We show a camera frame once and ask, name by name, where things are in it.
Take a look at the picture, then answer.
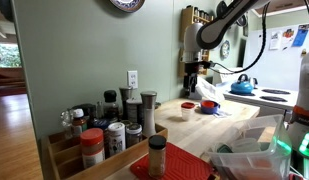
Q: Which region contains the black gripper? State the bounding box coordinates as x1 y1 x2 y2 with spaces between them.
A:
183 61 203 95

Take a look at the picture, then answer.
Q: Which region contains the green plastic lid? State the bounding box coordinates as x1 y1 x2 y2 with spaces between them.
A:
216 143 234 154

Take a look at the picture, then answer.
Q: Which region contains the glass jar silver lid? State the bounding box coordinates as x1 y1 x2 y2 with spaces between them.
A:
125 123 143 149

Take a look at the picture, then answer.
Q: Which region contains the black-lid spice jar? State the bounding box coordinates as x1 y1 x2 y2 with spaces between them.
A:
147 134 167 180

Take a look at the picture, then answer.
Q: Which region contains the blue-lid jar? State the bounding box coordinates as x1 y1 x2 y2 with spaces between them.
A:
90 119 111 159

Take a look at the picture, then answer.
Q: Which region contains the dark jar black lid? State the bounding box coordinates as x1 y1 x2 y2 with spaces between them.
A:
72 103 98 129

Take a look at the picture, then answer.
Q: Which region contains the red-lid spice jar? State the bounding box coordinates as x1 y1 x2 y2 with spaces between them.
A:
79 127 106 170

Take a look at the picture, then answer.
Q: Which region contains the white crumpled towel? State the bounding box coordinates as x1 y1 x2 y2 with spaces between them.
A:
194 76 226 103

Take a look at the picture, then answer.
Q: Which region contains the white electric stove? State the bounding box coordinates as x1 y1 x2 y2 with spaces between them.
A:
212 67 299 111

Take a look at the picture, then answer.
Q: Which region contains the steel grinder white body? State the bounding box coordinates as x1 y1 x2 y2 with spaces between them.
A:
140 91 158 138

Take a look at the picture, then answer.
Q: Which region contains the white-label spice jar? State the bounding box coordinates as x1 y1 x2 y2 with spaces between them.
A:
126 97 143 125

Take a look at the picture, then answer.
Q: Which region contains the steel pepper grinder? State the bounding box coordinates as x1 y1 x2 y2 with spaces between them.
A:
118 86 134 121

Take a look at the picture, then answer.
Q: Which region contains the red silicone mat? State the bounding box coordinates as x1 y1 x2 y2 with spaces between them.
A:
129 142 217 180

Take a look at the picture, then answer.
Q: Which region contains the large black frying pan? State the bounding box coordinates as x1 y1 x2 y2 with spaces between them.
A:
216 0 229 18

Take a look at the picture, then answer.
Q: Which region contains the black hanging pan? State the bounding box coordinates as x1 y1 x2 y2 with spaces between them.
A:
236 14 248 28

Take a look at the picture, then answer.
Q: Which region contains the black-capped glass bottle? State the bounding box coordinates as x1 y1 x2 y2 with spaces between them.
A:
103 89 120 123

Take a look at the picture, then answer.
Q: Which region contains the wooden spice tray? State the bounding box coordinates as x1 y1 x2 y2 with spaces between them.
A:
40 122 169 180

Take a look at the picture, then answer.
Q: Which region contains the white printed shaker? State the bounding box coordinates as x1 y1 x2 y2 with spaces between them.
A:
107 122 127 157

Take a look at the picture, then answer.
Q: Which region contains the white paper sheet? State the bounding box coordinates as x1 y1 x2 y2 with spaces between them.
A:
268 30 282 51

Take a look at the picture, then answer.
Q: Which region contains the clear plastic bin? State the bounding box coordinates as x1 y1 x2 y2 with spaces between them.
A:
204 114 293 180

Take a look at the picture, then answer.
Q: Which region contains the red printed paper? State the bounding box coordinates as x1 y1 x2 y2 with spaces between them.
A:
282 28 295 43

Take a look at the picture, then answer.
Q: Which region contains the white-cap small bottle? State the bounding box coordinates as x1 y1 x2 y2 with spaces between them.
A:
71 108 88 137

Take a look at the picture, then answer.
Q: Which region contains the blue paper sheet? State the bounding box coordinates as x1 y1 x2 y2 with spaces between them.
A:
292 23 309 48

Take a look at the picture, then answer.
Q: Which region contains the clear glass bottle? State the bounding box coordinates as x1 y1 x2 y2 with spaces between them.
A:
60 109 74 139

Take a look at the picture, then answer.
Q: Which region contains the dark red sofa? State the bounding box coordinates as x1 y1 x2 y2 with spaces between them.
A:
0 67 27 98

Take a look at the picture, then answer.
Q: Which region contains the window with greenery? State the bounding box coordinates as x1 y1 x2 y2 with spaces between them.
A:
0 42 23 69

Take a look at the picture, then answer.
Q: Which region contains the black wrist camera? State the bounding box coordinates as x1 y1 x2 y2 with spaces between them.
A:
200 60 212 70

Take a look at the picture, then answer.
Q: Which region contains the small blue wall plate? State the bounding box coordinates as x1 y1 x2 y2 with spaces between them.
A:
220 39 231 60

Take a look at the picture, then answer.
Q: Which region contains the blue kettle black handle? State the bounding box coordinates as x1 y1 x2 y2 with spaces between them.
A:
230 73 254 95

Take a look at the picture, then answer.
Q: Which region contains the white wall outlet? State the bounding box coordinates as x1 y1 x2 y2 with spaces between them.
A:
127 70 139 90

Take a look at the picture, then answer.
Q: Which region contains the patterned decorative wall plate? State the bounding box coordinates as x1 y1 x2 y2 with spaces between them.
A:
108 0 146 14

